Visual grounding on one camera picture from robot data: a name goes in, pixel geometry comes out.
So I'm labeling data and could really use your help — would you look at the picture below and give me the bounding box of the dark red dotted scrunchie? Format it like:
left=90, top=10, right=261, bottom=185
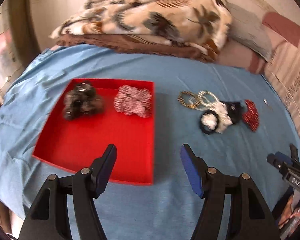
left=242, top=99, right=259, bottom=132

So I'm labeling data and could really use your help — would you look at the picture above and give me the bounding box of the black hair claw clip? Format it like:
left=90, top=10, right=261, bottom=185
left=221, top=101, right=244, bottom=125

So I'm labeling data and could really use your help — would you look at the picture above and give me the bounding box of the black hair tie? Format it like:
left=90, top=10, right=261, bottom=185
left=198, top=109, right=221, bottom=135

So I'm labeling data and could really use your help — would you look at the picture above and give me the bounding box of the white spotted scrunchie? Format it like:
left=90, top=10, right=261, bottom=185
left=199, top=102, right=232, bottom=135

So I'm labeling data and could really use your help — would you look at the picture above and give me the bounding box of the white pearl bracelet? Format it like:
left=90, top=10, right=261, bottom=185
left=196, top=90, right=219, bottom=111

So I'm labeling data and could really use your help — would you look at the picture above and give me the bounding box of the brown beaded bracelet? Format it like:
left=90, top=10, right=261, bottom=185
left=177, top=90, right=203, bottom=110

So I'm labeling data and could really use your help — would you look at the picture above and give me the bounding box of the grey brown sheer scrunchie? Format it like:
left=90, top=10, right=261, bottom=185
left=63, top=81, right=105, bottom=120

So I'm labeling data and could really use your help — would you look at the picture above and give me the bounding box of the red white plaid scrunchie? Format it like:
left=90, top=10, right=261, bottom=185
left=114, top=85, right=152, bottom=118

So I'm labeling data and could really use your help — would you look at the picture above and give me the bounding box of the blue bed cloth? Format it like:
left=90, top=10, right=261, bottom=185
left=0, top=44, right=300, bottom=239

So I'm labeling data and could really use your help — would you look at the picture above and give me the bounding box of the striped floral cushion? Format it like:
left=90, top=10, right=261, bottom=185
left=264, top=42, right=300, bottom=137

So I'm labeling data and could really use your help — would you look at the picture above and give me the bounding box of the red tray box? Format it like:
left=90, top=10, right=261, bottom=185
left=32, top=79, right=155, bottom=186

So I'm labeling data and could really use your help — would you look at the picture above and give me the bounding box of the grey pillow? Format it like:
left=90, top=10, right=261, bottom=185
left=228, top=3, right=272, bottom=61

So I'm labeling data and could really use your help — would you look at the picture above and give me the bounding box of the floral leaf blanket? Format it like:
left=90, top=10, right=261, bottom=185
left=50, top=0, right=232, bottom=62

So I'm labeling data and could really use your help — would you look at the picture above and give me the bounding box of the silver pendant necklace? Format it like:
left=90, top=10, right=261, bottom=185
left=262, top=97, right=274, bottom=111

